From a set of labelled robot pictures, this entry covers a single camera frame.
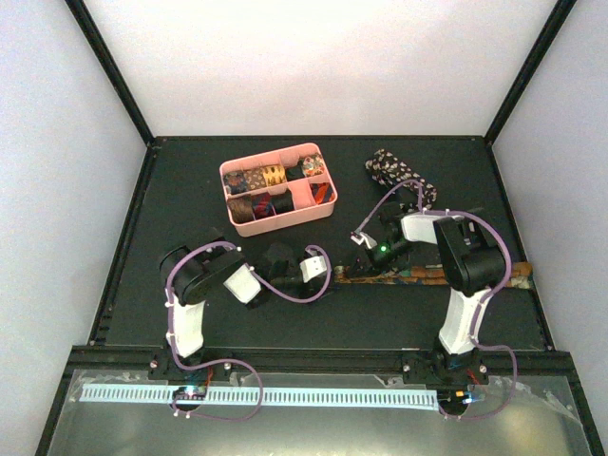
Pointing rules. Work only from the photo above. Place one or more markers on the black aluminium mounting rail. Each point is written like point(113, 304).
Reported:
point(417, 367)

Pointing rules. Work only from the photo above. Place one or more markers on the yellow black rolled tie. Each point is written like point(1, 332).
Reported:
point(274, 174)

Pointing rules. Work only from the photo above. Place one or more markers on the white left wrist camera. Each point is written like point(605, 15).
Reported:
point(313, 267)

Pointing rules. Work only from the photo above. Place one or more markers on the blue floral rolled tie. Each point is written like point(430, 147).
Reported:
point(235, 183)

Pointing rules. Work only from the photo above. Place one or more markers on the brown paisley rolled tie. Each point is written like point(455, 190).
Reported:
point(254, 179)

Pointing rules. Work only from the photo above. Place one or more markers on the light blue slotted strip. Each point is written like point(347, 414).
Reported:
point(267, 397)

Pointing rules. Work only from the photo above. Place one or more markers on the black frame post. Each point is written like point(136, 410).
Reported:
point(96, 41)
point(530, 65)

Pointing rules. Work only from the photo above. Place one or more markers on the clear acrylic sheet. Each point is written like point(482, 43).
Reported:
point(535, 415)

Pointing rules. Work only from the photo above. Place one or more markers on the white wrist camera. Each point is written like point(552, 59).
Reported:
point(363, 239)
point(313, 267)

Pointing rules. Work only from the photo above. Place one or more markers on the black floral tie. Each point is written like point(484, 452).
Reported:
point(388, 170)

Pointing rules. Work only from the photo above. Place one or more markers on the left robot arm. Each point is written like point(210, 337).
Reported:
point(199, 267)

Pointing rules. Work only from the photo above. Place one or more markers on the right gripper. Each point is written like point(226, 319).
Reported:
point(371, 266)

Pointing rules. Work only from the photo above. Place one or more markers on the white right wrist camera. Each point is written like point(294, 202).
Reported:
point(363, 239)

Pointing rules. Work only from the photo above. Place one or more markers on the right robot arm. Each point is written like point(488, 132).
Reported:
point(476, 265)

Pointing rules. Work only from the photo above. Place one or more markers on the brown green patterned tie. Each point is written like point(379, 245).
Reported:
point(432, 275)

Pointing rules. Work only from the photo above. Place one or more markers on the right black frame post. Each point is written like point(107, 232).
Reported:
point(530, 65)

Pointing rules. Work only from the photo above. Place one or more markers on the red navy rolled tie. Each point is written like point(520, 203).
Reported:
point(262, 206)

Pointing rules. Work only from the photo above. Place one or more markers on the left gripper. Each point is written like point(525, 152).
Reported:
point(309, 291)

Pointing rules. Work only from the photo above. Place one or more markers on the white red floral rolled tie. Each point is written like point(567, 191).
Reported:
point(312, 165)

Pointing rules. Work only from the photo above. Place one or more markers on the red striped rolled tie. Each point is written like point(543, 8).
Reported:
point(322, 192)

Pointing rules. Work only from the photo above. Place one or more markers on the left black frame post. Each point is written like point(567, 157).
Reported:
point(96, 41)

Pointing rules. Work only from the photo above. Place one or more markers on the pink divided organizer box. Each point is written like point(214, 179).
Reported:
point(305, 209)

